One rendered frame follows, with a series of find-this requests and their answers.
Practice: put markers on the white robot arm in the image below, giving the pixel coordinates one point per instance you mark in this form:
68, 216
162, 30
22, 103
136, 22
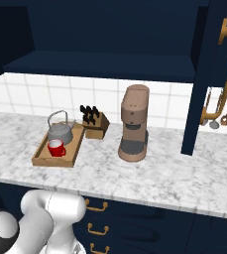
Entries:
42, 218

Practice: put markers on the grey kettle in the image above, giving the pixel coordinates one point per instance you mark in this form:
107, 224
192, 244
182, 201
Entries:
60, 132

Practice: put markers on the wooden tray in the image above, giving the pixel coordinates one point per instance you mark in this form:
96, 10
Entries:
62, 155

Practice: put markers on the red mug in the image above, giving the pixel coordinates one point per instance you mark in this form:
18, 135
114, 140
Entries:
56, 149

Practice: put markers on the navy base cabinet door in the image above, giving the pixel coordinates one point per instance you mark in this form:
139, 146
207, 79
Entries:
214, 236

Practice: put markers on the wooden knife block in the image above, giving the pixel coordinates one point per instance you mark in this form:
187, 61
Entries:
96, 127

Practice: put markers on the brown coffee machine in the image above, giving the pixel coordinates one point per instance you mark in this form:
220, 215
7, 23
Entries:
135, 112

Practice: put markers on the navy drawer front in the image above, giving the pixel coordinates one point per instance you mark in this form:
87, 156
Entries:
141, 248
144, 211
138, 233

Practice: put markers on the hanging grey ladle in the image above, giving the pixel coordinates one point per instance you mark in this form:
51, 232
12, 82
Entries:
214, 124

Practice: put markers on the navy wall cabinet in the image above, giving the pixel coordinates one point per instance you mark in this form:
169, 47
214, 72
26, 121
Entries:
111, 43

